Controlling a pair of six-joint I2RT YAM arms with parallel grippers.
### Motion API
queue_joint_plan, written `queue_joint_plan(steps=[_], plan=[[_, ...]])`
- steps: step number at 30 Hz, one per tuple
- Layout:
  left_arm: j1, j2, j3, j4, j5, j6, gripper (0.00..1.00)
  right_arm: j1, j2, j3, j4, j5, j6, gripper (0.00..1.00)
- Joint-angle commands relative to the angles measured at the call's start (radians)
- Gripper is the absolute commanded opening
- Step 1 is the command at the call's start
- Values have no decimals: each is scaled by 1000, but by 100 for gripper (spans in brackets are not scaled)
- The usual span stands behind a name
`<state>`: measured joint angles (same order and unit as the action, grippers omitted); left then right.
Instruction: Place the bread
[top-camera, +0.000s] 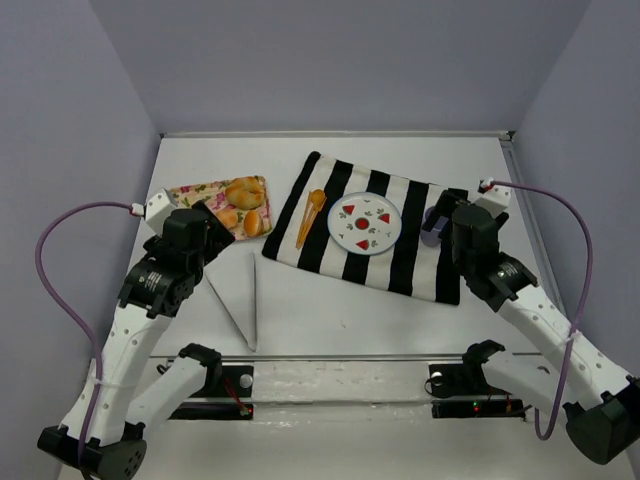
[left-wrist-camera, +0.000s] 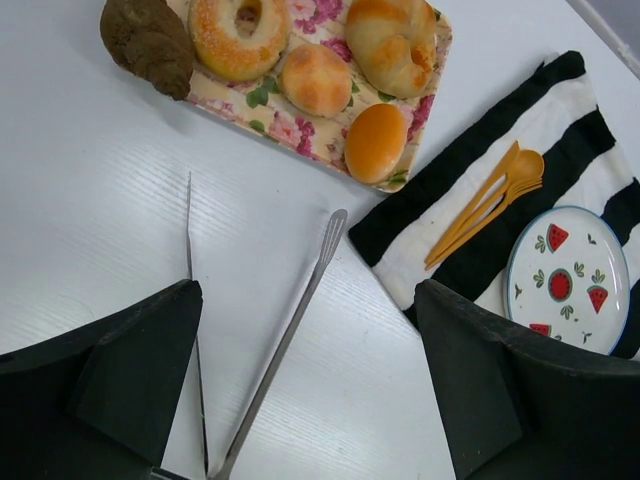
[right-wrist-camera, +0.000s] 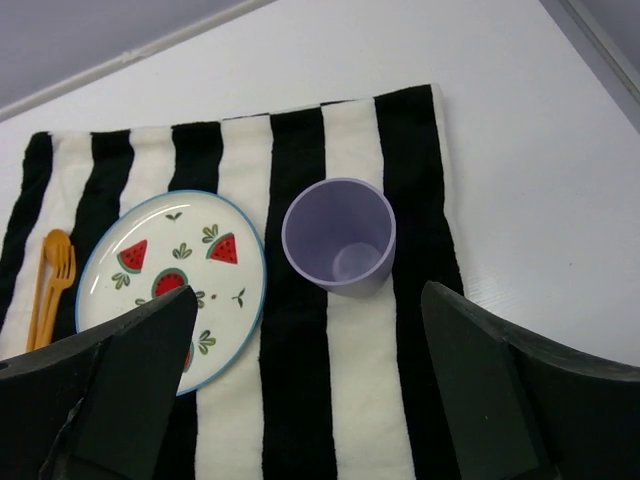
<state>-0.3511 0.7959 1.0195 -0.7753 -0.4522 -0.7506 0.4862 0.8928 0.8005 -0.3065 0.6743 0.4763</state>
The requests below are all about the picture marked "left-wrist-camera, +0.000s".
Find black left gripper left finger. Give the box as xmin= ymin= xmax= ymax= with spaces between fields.
xmin=1 ymin=280 xmax=203 ymax=479

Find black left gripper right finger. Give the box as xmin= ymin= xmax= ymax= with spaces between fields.
xmin=414 ymin=280 xmax=639 ymax=479

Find steel kitchen tongs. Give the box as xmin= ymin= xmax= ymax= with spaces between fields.
xmin=185 ymin=170 xmax=349 ymax=480

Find glossy oval bun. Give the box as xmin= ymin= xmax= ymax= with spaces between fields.
xmin=344 ymin=104 xmax=408 ymax=185

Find dark brown chocolate bread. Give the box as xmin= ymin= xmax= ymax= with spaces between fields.
xmin=99 ymin=0 xmax=195 ymax=101

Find large twisted bread roll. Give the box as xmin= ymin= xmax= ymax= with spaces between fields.
xmin=345 ymin=0 xmax=436 ymax=99

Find watermelon pattern plate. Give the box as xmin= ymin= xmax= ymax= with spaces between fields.
xmin=503 ymin=206 xmax=631 ymax=355

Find orange plastic spoon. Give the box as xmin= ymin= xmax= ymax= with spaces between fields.
xmin=453 ymin=148 xmax=545 ymax=241

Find black white striped cloth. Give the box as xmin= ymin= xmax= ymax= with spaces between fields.
xmin=347 ymin=49 xmax=640 ymax=361

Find floral serving tray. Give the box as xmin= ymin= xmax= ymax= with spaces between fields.
xmin=172 ymin=1 xmax=452 ymax=193

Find small round bun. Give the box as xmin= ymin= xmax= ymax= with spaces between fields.
xmin=279 ymin=44 xmax=352 ymax=118

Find sugared bagel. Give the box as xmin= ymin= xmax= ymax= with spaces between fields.
xmin=188 ymin=1 xmax=291 ymax=82

